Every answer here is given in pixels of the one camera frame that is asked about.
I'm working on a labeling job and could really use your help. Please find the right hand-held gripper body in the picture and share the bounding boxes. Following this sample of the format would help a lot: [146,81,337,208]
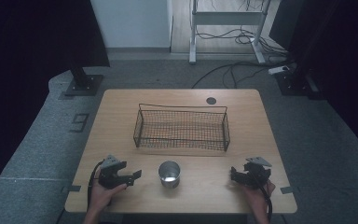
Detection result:
[242,156,273,189]

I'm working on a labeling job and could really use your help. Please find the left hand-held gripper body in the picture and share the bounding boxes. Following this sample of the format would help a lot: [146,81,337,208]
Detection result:
[98,154,129,189]

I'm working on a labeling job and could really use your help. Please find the metal cup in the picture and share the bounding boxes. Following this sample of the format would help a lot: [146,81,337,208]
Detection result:
[158,160,182,189]

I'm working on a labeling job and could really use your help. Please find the dark wire mesh basket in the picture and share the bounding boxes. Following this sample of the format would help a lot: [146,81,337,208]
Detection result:
[132,103,231,153]

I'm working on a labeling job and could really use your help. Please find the person's left hand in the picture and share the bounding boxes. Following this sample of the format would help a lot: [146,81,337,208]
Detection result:
[88,179,128,217]

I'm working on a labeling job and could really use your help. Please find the person's right hand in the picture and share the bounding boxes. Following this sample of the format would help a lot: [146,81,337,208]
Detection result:
[241,180,277,217]

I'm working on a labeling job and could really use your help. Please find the dark floor socket plate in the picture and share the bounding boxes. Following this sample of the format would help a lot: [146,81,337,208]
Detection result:
[69,113,90,133]

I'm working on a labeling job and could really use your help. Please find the white power strip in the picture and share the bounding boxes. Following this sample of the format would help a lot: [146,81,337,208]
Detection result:
[268,64,291,76]

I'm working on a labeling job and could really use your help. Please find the dark curtain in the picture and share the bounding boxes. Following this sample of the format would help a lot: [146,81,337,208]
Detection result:
[268,0,358,153]
[0,0,111,206]

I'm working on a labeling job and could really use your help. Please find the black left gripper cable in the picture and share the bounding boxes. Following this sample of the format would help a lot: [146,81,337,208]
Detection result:
[87,160,105,210]

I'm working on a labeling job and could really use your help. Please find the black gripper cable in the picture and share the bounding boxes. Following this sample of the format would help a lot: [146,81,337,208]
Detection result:
[87,160,105,210]
[258,181,274,222]

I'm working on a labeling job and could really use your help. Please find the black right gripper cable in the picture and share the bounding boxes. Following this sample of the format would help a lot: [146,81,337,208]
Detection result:
[258,181,274,222]

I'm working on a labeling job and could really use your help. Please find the black stand with base plate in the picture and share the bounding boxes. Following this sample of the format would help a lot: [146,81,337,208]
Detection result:
[63,66,104,97]
[274,60,324,101]

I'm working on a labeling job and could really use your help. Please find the long black floor cable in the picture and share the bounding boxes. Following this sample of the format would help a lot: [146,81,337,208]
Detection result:
[191,60,291,90]

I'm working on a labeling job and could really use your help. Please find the tangled floor cables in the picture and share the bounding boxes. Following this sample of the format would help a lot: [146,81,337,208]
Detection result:
[195,26,291,58]

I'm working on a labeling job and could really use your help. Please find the white desk frame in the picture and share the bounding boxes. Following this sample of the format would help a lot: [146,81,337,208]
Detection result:
[188,0,273,65]

